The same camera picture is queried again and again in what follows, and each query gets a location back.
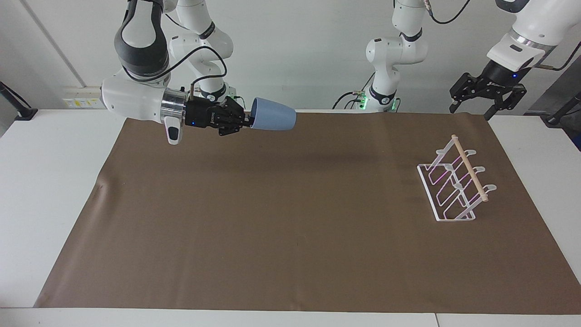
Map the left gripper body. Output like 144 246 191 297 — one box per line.
474 59 523 99

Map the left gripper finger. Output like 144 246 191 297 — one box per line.
449 72 483 114
483 84 527 121

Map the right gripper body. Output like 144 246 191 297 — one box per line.
185 99 220 129

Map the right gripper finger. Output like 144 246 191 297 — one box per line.
217 117 253 137
217 97 251 121

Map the blue cup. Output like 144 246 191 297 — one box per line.
251 97 297 132

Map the black stand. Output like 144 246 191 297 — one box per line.
0 81 39 121
544 91 581 126

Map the black cable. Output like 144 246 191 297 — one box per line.
163 14 228 99
533 40 581 72
424 0 473 25
332 72 377 110

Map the white wire cup holder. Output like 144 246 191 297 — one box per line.
416 134 497 223

